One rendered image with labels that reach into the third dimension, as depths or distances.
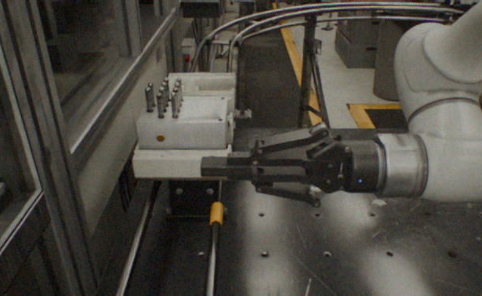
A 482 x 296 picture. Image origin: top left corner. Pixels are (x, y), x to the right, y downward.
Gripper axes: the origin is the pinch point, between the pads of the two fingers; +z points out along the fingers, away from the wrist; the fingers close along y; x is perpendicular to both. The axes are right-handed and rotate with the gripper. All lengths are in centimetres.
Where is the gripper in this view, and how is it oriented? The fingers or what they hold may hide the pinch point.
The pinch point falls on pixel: (226, 166)
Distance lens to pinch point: 58.0
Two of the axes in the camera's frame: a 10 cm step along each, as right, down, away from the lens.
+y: 0.0, -8.7, -4.9
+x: 0.1, 4.9, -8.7
